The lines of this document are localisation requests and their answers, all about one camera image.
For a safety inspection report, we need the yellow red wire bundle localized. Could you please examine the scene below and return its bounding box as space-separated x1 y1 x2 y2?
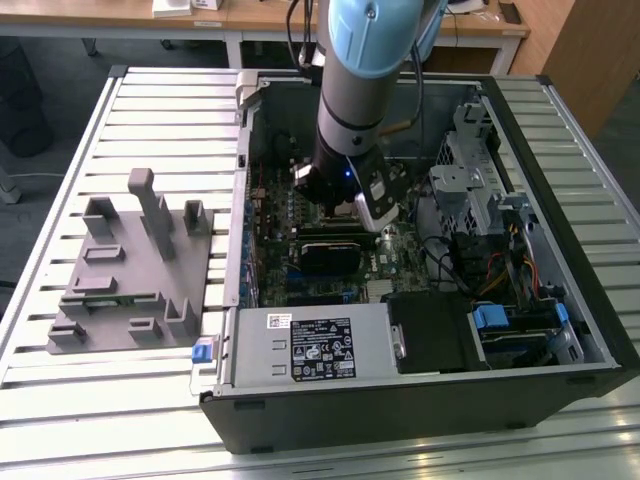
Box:
477 222 544 304

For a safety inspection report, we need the black graphics card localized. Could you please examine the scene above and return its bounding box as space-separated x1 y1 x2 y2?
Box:
298 240 362 276

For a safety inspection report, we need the blue disk carrier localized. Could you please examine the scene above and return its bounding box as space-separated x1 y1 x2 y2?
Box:
472 302 510 334

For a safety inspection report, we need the silver power supply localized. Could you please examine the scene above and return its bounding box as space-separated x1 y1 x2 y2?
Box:
232 305 401 389

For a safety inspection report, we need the grey parts rack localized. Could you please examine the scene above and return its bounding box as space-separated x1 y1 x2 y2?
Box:
45 167 216 357

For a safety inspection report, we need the metal drive cage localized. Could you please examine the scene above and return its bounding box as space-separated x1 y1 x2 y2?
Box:
427 97 506 236

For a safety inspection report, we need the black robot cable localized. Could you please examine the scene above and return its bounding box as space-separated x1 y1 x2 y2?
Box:
410 42 427 134

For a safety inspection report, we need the black RAM slot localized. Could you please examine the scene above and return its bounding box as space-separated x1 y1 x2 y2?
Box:
299 232 376 244
298 224 369 235

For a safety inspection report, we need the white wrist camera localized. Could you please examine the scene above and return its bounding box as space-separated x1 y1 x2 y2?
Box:
349 153 401 235

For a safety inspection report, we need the green RAM stick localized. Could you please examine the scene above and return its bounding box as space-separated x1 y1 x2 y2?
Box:
83 295 136 307

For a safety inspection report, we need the silver chipset heatsink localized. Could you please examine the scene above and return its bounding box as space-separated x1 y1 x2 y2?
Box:
366 279 396 302

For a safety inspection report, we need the green motherboard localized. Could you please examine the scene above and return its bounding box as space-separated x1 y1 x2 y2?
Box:
247 159 436 309

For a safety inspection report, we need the black PC case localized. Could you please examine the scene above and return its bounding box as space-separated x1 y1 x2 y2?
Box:
198 69 640 455

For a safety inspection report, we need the silver metal latch handle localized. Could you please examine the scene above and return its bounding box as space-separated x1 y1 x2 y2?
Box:
391 323 409 360

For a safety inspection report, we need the black plastic shroud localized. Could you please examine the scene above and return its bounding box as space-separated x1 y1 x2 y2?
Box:
387 292 491 376

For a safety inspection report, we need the wooden cabinet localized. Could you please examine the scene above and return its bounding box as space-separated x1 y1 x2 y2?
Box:
509 0 640 144

